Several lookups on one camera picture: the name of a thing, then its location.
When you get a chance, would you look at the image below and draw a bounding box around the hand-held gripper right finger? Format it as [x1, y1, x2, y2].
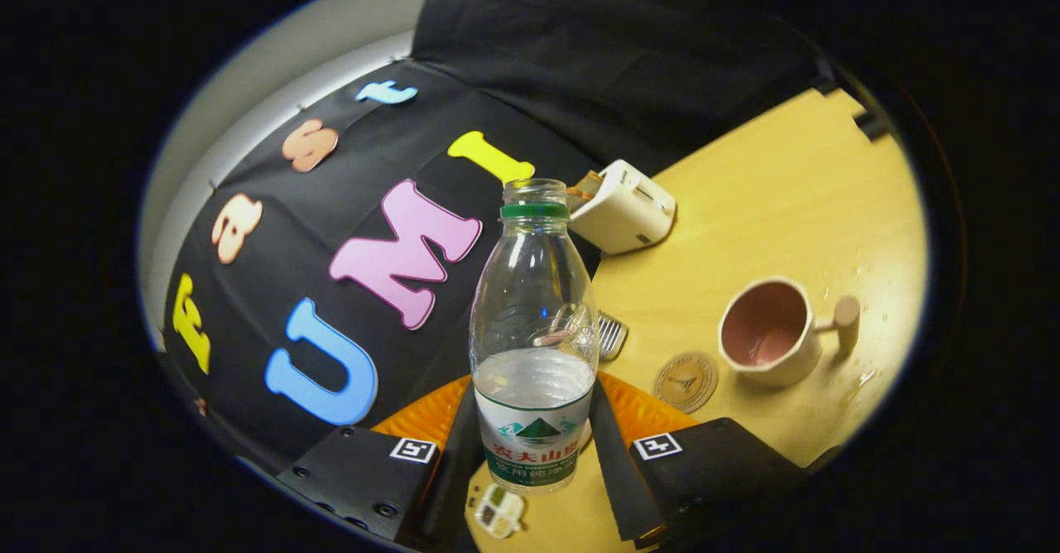
[586, 371, 808, 549]

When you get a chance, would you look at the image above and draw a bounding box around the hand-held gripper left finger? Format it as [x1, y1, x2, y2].
[276, 373, 484, 551]

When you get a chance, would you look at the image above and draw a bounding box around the round cork coaster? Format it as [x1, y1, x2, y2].
[652, 351, 720, 415]

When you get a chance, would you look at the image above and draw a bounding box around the clear plastic juice bottle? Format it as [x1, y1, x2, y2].
[469, 178, 600, 496]

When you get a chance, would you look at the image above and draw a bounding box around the beige cup with wooden handle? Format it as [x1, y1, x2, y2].
[717, 277, 862, 388]

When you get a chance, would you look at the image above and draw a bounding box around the white divided grain dish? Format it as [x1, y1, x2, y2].
[474, 483, 526, 540]

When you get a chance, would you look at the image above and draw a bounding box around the white toaster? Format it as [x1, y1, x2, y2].
[567, 160, 677, 255]

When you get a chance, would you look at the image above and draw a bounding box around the toasted bread slice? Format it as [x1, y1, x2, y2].
[567, 171, 604, 203]

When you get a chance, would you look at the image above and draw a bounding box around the wooden table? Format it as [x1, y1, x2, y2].
[464, 85, 928, 553]

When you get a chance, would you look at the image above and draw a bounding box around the black backdrop cloth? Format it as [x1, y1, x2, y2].
[161, 0, 837, 475]

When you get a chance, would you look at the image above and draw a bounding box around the metal wire basket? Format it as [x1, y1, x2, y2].
[596, 311, 629, 362]

